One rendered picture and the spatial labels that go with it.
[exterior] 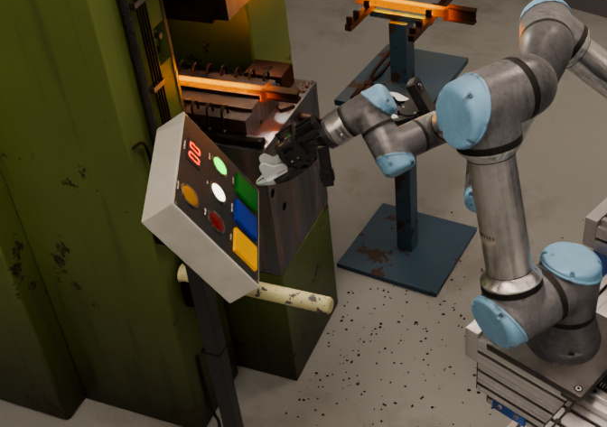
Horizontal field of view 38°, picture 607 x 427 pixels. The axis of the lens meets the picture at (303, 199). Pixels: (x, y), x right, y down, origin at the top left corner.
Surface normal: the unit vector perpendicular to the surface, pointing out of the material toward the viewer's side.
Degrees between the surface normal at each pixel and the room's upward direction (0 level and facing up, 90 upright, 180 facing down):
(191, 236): 90
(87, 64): 90
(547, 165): 0
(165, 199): 30
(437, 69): 0
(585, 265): 8
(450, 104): 83
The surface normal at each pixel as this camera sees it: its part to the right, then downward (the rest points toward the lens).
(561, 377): -0.10, -0.79
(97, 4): 0.92, 0.17
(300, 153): 0.04, 0.61
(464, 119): -0.89, 0.26
